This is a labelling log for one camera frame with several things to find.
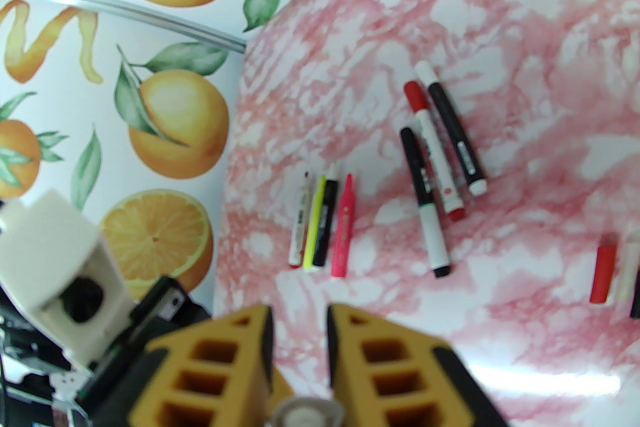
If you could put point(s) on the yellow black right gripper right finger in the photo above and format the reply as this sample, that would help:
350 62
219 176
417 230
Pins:
345 365

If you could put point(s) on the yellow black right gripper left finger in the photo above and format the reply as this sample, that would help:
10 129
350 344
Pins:
250 355

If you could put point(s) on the yellow highlighter pen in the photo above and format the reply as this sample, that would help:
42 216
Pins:
314 230

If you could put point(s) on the thin white pen red tip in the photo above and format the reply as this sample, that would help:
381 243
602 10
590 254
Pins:
300 225

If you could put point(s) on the slim black pen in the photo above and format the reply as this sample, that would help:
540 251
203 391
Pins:
326 215

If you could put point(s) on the white black whiteboard marker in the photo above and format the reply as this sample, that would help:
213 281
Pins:
422 194

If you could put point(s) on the white red whiteboard marker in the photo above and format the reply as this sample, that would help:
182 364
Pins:
432 139

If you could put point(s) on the black marker white ends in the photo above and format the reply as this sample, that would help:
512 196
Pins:
452 124

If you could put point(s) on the red pen cap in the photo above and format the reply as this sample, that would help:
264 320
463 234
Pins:
602 275

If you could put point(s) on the black pen cap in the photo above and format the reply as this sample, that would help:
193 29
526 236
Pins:
636 300

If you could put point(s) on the white pen cap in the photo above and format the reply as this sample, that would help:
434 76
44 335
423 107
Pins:
629 270

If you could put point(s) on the pink highlighter pen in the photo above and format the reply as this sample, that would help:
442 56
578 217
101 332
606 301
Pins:
344 225

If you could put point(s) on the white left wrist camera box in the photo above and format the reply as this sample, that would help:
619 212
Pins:
45 255

